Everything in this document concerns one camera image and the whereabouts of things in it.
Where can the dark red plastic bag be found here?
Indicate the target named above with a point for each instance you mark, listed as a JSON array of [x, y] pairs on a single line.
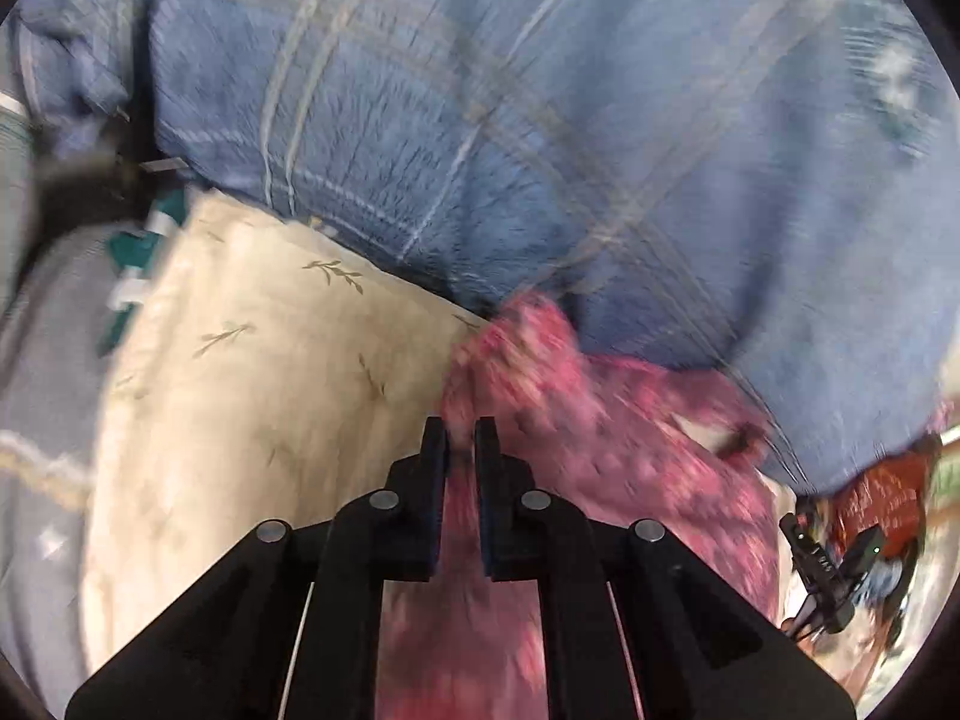
[[890, 495]]

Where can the blue plaid quilt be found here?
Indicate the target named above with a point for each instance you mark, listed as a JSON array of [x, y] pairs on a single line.
[[765, 186]]

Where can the cream leaf-print bed sheet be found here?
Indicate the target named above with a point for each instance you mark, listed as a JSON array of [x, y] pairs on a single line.
[[269, 373]]

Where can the grey blue patterned bedding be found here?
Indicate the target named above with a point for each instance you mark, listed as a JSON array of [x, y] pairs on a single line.
[[52, 377]]

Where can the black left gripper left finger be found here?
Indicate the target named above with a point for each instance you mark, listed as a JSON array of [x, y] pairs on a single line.
[[286, 624]]

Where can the purple floral cloth garment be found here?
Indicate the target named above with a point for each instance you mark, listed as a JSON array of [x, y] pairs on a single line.
[[620, 437]]

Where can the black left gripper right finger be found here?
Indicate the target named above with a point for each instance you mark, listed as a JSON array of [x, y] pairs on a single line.
[[634, 624]]

